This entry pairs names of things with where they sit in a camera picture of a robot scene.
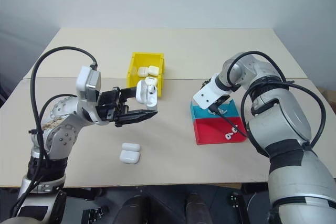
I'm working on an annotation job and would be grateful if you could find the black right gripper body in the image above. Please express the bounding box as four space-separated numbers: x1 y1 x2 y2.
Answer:
211 94 232 110

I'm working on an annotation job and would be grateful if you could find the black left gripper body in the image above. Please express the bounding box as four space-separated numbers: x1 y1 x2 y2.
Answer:
94 87 129 128

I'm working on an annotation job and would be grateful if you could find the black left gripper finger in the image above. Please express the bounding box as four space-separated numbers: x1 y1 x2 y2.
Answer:
114 109 159 127
119 86 138 101

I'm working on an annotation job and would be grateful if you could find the yellow plastic bin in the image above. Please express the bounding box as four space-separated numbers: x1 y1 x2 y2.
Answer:
127 51 166 100

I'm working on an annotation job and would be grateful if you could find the blue shallow tray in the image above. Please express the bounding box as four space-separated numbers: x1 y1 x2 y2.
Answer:
190 100 240 120

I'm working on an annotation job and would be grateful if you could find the red shallow tray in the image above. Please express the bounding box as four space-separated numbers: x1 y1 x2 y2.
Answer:
193 115 248 146

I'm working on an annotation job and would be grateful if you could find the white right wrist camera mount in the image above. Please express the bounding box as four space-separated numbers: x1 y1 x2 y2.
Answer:
192 73 232 110

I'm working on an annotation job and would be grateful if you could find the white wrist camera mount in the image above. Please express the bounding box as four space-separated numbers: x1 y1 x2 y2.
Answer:
76 66 102 103
192 73 232 110

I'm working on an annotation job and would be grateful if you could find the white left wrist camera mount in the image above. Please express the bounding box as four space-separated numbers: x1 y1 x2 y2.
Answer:
76 66 102 103

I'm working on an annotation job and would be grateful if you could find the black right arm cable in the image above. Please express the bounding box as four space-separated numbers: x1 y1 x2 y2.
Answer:
209 50 327 154

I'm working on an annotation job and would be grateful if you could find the black metal bracket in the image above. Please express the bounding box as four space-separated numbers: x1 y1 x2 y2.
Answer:
80 206 109 224
229 191 250 224

